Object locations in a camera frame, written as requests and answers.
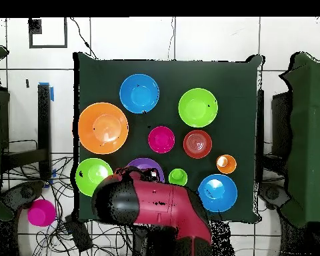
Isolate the blue plastic bowl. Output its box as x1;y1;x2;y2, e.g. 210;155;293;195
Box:
197;173;239;213
119;73;160;115

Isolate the black cable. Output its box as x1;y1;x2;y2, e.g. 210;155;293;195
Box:
69;17;98;60

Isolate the black power strip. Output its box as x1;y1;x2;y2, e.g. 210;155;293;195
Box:
63;214;93;253

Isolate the dark square floor frame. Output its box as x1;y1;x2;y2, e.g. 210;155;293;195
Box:
28;17;68;49

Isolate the pink plastic bowl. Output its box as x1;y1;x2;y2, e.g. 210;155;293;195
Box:
147;125;176;155

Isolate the red plastic bowl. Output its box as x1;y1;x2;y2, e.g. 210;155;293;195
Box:
183;129;213;159

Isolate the green plastic cup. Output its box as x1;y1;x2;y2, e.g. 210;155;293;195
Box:
168;168;189;187

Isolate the black stand with blue tape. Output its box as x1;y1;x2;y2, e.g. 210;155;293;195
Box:
1;82;55;182

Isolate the black box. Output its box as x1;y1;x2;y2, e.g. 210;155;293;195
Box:
0;87;11;150
271;91;293;161

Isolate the tangle of black cables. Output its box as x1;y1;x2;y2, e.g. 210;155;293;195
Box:
2;155;134;256

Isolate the dark green tablecloth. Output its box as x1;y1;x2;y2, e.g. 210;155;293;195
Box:
73;51;265;224

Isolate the orange plastic cup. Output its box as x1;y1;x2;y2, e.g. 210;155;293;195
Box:
216;154;237;175

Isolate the large orange plastic bowl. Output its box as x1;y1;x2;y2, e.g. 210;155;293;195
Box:
77;101;129;155

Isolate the purple plastic bowl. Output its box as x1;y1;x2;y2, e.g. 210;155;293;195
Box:
127;157;165;183

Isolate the pink plastic cup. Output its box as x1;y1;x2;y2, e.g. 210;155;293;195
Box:
27;199;57;227

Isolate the green plastic bowl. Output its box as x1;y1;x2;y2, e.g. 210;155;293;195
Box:
75;157;115;197
177;87;219;128

